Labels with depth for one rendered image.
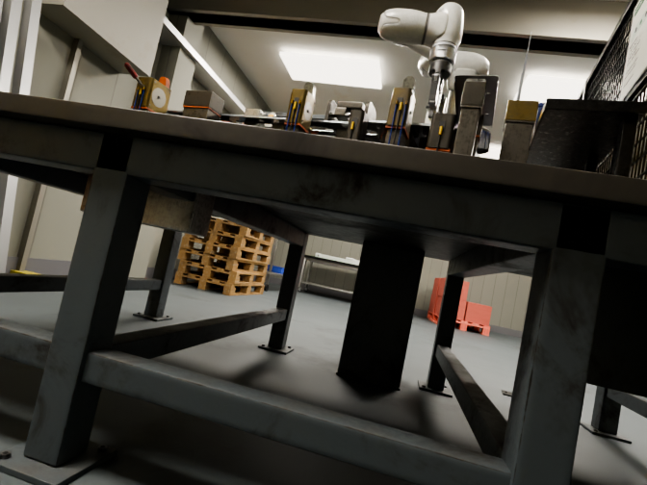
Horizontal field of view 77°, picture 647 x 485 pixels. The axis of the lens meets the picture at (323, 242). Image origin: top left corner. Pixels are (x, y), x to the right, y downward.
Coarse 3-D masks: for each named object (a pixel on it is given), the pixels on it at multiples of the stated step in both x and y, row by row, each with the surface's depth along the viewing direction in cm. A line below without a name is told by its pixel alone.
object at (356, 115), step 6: (354, 114) 127; (360, 114) 126; (366, 114) 128; (354, 120) 126; (360, 120) 126; (366, 120) 129; (348, 126) 127; (354, 126) 126; (360, 126) 126; (366, 126) 130; (348, 132) 127; (354, 132) 126; (360, 132) 126; (348, 138) 127; (354, 138) 126; (360, 138) 127
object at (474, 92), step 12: (468, 84) 96; (480, 84) 95; (468, 96) 96; (480, 96) 95; (468, 108) 96; (480, 108) 95; (468, 120) 95; (468, 132) 95; (456, 144) 96; (468, 144) 95
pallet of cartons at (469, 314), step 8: (440, 280) 688; (440, 288) 671; (464, 288) 633; (432, 296) 726; (440, 296) 661; (464, 296) 632; (432, 304) 710; (440, 304) 644; (464, 304) 630; (472, 304) 631; (480, 304) 630; (432, 312) 695; (464, 312) 629; (472, 312) 630; (480, 312) 629; (488, 312) 628; (432, 320) 679; (456, 320) 633; (464, 320) 631; (472, 320) 629; (480, 320) 628; (488, 320) 626; (464, 328) 626; (472, 328) 683; (488, 328) 622
